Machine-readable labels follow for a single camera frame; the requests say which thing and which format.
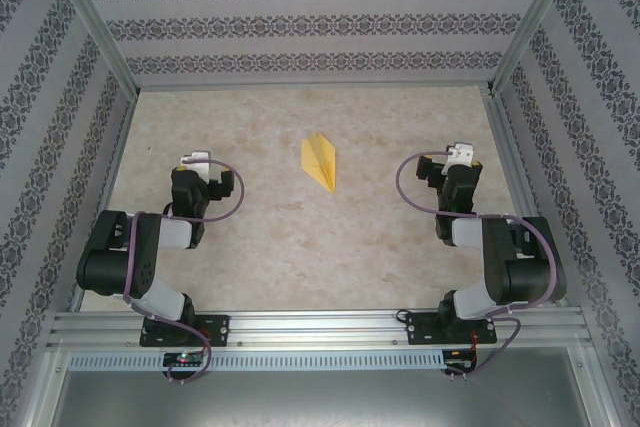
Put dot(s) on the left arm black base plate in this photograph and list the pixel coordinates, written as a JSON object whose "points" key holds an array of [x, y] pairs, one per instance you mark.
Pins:
{"points": [[220, 329]]}

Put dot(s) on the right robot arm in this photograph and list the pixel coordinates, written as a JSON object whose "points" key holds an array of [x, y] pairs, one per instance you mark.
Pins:
{"points": [[530, 277]]}

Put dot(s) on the grey metal sheet panel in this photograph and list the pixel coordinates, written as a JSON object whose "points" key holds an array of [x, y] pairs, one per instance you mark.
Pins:
{"points": [[320, 402]]}

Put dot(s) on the yellow square paper sheet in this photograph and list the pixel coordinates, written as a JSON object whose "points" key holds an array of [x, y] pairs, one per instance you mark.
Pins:
{"points": [[322, 162]]}

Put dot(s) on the aluminium frame post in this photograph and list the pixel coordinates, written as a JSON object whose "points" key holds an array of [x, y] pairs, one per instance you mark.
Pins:
{"points": [[95, 22], [535, 12]]}

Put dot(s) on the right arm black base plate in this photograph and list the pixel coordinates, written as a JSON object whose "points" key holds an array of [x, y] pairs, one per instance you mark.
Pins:
{"points": [[417, 329]]}

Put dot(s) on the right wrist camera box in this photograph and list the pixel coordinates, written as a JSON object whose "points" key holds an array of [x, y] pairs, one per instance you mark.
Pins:
{"points": [[461, 151]]}

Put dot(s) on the aluminium mounting rail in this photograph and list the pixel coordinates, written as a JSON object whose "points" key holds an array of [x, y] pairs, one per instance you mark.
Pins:
{"points": [[320, 329]]}

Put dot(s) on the aluminium back rail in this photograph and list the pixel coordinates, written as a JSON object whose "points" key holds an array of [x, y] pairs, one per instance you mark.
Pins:
{"points": [[310, 84]]}

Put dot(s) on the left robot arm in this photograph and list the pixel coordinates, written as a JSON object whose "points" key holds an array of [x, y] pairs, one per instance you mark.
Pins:
{"points": [[105, 267]]}

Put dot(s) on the aluminium side rail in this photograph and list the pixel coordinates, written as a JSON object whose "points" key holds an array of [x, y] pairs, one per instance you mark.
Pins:
{"points": [[509, 147], [117, 147]]}

